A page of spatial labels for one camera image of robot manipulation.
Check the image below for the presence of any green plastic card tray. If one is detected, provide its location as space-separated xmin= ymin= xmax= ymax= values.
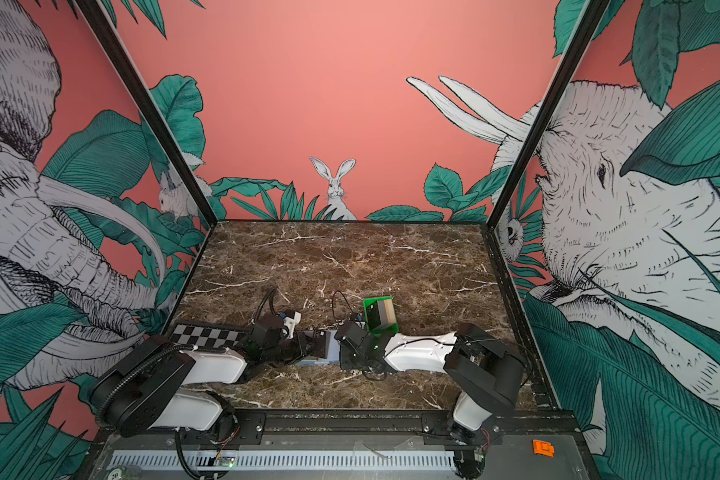
xmin=363 ymin=296 xmax=399 ymax=336

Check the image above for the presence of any blue leather card holder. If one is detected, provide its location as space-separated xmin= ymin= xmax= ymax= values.
xmin=296 ymin=329 xmax=340 ymax=366

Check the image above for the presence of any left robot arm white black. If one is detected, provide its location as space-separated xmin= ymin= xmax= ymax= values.
xmin=90 ymin=310 xmax=327 ymax=443

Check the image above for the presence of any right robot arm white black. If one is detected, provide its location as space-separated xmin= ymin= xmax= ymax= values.
xmin=335 ymin=322 xmax=528 ymax=443

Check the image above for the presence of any gold credit card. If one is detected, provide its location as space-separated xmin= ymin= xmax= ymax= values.
xmin=377 ymin=299 xmax=396 ymax=326

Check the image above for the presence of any checkerboard calibration board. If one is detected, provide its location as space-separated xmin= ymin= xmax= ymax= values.
xmin=169 ymin=323 xmax=248 ymax=349

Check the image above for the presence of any orange connector clip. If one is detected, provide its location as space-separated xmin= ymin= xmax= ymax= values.
xmin=532 ymin=439 xmax=555 ymax=458

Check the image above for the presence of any white slotted cable duct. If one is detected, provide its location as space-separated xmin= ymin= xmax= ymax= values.
xmin=107 ymin=449 xmax=457 ymax=472

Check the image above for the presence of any black front mounting rail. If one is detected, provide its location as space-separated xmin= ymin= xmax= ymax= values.
xmin=95 ymin=409 xmax=577 ymax=446

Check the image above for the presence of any left black frame post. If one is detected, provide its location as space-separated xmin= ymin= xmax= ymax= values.
xmin=75 ymin=0 xmax=218 ymax=230

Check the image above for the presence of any black frame post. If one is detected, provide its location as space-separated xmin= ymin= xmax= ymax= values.
xmin=75 ymin=0 xmax=218 ymax=230
xmin=487 ymin=0 xmax=609 ymax=230

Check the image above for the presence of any right black frame post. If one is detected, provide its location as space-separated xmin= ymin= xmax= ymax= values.
xmin=487 ymin=0 xmax=609 ymax=230

